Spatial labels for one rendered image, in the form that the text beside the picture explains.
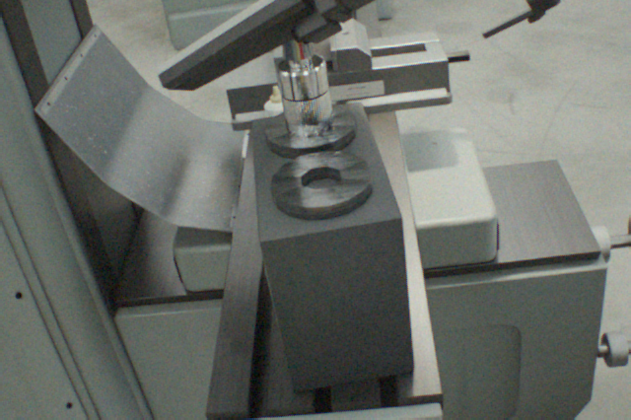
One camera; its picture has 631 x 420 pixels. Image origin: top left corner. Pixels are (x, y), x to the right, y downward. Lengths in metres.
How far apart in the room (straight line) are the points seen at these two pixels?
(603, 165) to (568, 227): 1.55
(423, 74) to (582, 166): 1.66
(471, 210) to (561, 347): 0.32
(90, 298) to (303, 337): 0.57
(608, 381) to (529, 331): 0.76
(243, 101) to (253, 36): 0.94
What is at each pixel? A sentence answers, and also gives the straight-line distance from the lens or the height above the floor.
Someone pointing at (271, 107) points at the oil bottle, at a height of 1.02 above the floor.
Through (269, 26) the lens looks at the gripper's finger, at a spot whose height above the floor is 1.40.
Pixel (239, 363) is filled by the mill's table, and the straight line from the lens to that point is 0.79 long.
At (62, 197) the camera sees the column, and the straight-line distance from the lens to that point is 1.11.
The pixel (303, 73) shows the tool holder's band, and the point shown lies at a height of 1.20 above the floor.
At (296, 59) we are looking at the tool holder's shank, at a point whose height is 1.21.
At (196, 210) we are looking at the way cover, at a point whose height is 0.87.
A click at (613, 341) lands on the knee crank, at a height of 0.54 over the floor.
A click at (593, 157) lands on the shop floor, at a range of 2.83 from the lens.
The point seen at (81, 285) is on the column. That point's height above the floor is 0.80.
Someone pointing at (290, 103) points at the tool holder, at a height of 1.17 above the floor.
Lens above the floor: 1.48
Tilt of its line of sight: 32 degrees down
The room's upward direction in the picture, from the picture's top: 9 degrees counter-clockwise
